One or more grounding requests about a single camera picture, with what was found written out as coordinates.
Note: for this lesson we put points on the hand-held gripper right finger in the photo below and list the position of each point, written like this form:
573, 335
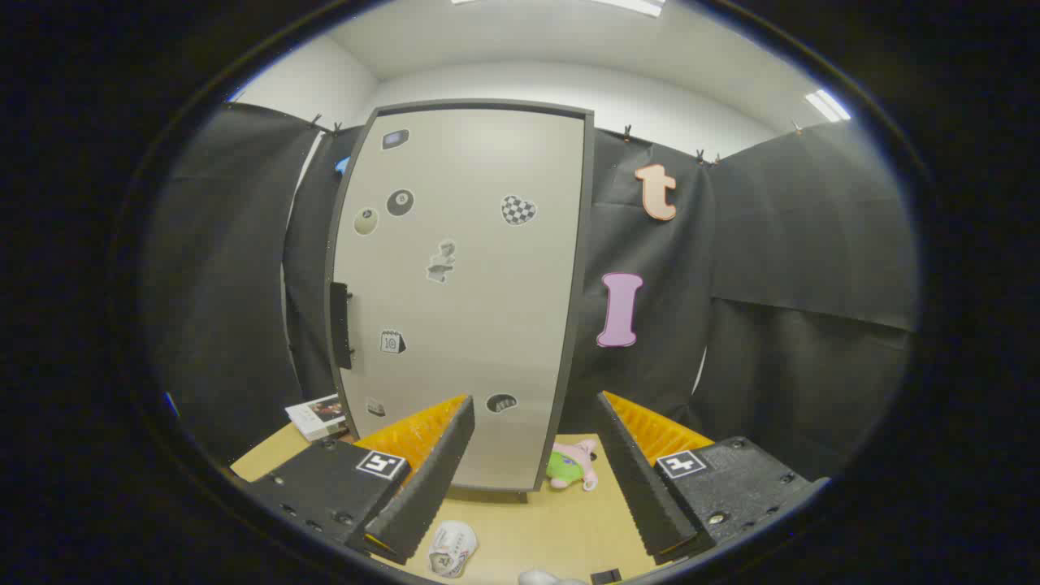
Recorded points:
642, 487

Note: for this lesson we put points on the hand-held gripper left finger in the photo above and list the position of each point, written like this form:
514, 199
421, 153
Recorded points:
431, 487

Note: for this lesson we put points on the white shoe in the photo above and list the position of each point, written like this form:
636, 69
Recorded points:
451, 548

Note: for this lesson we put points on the grey shoe cabinet door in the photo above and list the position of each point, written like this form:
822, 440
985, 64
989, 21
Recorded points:
471, 325

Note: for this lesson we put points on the grey shoe cabinet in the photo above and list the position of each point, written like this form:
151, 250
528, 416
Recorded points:
487, 105

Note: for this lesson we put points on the pink and green plush toy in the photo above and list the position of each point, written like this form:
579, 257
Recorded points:
569, 467

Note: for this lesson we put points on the black backdrop cloth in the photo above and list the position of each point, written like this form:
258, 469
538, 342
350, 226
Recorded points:
772, 284

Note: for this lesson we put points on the small ceiling light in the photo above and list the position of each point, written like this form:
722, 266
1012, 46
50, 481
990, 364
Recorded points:
827, 106

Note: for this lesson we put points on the long ceiling light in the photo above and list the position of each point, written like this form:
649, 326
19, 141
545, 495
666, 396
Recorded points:
634, 5

